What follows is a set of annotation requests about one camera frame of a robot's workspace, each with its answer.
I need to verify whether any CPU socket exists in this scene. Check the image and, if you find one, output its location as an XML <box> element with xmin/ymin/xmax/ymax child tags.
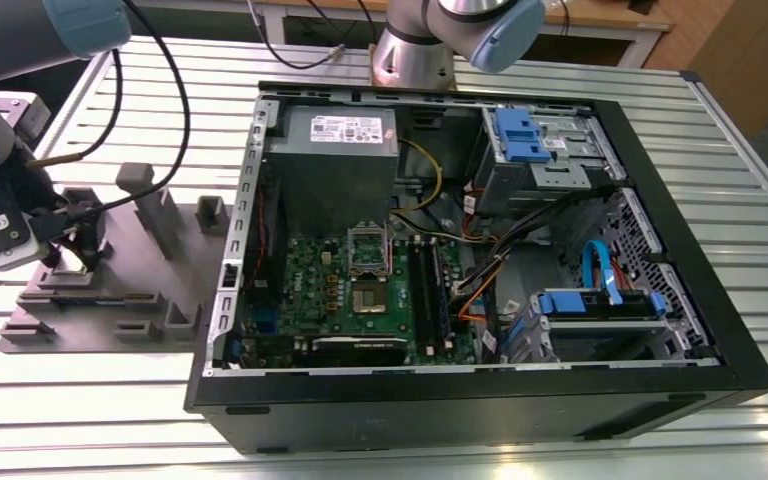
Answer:
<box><xmin>347</xmin><ymin>277</ymin><xmax>396</xmax><ymax>317</ymax></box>

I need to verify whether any grey parts rack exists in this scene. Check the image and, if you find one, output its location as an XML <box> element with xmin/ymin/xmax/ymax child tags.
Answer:
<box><xmin>0</xmin><ymin>162</ymin><xmax>237</xmax><ymax>355</ymax></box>

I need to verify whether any green motherboard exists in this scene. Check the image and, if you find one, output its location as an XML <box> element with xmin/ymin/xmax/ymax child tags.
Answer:
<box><xmin>239</xmin><ymin>232</ymin><xmax>489</xmax><ymax>370</ymax></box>

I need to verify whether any grey power supply unit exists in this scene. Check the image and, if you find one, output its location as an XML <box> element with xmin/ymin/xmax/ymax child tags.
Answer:
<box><xmin>265</xmin><ymin>105</ymin><xmax>402</xmax><ymax>226</ymax></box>

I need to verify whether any white power supply label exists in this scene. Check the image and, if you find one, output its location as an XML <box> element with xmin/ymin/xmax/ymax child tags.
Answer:
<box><xmin>306</xmin><ymin>114</ymin><xmax>386</xmax><ymax>145</ymax></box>

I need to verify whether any black graphics card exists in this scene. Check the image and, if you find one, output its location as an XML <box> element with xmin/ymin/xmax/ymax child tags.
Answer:
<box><xmin>291</xmin><ymin>333</ymin><xmax>409</xmax><ymax>369</ymax></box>

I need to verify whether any black RAM slot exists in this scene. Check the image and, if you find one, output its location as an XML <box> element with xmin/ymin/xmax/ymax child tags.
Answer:
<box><xmin>406</xmin><ymin>237</ymin><xmax>433</xmax><ymax>354</ymax></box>
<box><xmin>426</xmin><ymin>238</ymin><xmax>456</xmax><ymax>349</ymax></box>

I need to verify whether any black PC case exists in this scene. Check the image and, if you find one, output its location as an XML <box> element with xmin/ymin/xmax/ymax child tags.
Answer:
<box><xmin>181</xmin><ymin>79</ymin><xmax>768</xmax><ymax>456</ymax></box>

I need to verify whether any blue drive latch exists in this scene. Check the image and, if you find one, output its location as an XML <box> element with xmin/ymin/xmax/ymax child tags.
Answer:
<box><xmin>492</xmin><ymin>108</ymin><xmax>554</xmax><ymax>165</ymax></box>

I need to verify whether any silver drive cage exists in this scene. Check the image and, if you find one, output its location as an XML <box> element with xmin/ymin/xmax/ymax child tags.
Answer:
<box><xmin>474</xmin><ymin>105</ymin><xmax>628</xmax><ymax>217</ymax></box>

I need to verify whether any silver disk bay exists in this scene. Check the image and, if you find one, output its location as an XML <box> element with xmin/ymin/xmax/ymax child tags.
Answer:
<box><xmin>526</xmin><ymin>314</ymin><xmax>716</xmax><ymax>364</ymax></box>

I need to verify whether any hard disk in blue carrier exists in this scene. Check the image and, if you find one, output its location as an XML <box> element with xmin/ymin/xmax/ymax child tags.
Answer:
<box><xmin>530</xmin><ymin>287</ymin><xmax>666</xmax><ymax>324</ymax></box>

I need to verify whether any brown cabinet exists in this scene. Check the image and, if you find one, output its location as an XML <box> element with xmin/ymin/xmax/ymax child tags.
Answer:
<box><xmin>646</xmin><ymin>0</ymin><xmax>768</xmax><ymax>139</ymax></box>

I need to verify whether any grey box camera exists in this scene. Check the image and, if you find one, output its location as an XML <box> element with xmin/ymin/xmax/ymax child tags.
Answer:
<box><xmin>0</xmin><ymin>92</ymin><xmax>50</xmax><ymax>149</ymax></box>

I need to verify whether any thin red wire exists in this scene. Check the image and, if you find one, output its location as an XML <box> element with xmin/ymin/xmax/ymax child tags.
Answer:
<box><xmin>254</xmin><ymin>192</ymin><xmax>273</xmax><ymax>264</ymax></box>

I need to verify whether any thick black camera cable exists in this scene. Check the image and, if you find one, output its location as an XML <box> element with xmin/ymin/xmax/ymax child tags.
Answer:
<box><xmin>27</xmin><ymin>0</ymin><xmax>190</xmax><ymax>247</ymax></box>

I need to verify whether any locking lever wire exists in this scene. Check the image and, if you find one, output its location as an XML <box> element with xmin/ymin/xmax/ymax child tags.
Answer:
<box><xmin>388</xmin><ymin>219</ymin><xmax>400</xmax><ymax>281</ymax></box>

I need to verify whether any loose cable metal plug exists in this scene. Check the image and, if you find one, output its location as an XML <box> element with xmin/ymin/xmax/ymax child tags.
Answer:
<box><xmin>246</xmin><ymin>0</ymin><xmax>376</xmax><ymax>70</ymax></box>

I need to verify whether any yellow wire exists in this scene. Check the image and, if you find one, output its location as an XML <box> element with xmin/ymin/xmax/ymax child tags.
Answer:
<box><xmin>388</xmin><ymin>137</ymin><xmax>444</xmax><ymax>217</ymax></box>

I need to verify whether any orange wire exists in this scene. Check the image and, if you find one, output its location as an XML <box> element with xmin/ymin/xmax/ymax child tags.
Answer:
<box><xmin>454</xmin><ymin>277</ymin><xmax>496</xmax><ymax>324</ymax></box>

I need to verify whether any black cable bundle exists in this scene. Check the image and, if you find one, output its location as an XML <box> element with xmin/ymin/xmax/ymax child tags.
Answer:
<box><xmin>453</xmin><ymin>185</ymin><xmax>616</xmax><ymax>299</ymax></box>

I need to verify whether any blue drive rail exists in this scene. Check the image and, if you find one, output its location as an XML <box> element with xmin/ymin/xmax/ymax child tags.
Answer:
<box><xmin>494</xmin><ymin>299</ymin><xmax>533</xmax><ymax>364</ymax></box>

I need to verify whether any blue SATA wire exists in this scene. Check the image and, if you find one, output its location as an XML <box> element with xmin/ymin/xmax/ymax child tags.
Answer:
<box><xmin>581</xmin><ymin>239</ymin><xmax>626</xmax><ymax>307</ymax></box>

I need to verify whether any red SATA wire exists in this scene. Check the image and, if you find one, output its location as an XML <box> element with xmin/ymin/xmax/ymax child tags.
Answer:
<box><xmin>608</xmin><ymin>252</ymin><xmax>629</xmax><ymax>291</ymax></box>

